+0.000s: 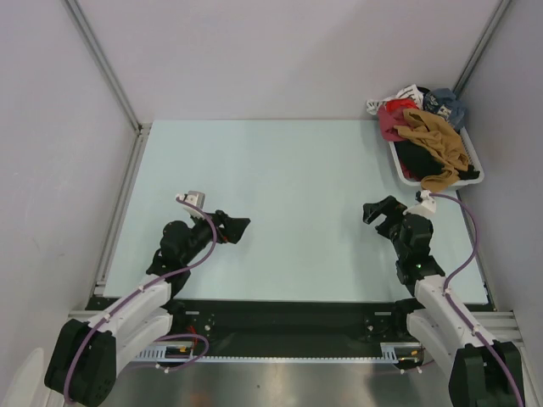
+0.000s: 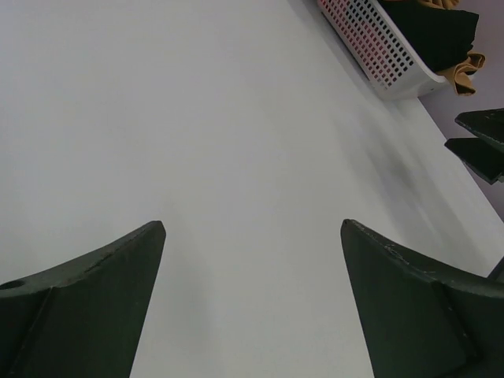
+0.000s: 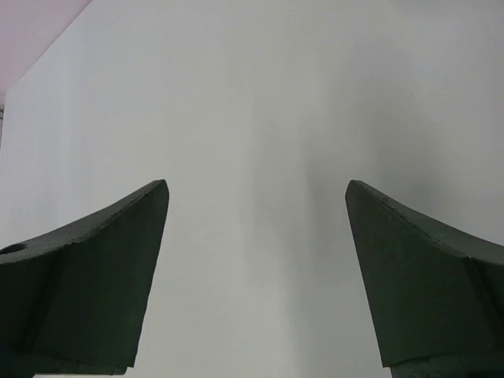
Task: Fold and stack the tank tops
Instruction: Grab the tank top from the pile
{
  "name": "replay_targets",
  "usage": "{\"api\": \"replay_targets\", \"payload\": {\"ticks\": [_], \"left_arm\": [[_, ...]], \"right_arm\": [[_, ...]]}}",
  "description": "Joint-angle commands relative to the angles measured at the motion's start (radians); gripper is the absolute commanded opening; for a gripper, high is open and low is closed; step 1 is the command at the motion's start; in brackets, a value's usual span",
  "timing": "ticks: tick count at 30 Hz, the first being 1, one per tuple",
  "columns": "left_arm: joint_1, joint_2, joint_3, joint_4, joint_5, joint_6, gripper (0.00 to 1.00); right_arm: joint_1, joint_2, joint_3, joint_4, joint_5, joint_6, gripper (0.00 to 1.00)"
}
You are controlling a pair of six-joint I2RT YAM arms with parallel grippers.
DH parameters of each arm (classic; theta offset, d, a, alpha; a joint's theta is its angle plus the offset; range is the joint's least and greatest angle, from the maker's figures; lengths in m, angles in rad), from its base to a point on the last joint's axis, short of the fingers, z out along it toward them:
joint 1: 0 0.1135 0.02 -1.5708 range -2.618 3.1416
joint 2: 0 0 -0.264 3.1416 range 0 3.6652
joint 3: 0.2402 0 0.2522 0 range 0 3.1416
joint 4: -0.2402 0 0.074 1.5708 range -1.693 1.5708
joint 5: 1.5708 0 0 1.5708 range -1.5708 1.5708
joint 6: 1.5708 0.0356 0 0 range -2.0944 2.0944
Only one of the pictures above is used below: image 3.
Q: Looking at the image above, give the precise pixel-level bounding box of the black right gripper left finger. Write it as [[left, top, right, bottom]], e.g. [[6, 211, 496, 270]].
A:
[[1, 180, 169, 374]]

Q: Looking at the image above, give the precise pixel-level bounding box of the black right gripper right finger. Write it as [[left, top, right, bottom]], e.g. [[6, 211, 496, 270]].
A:
[[345, 180, 503, 367]]

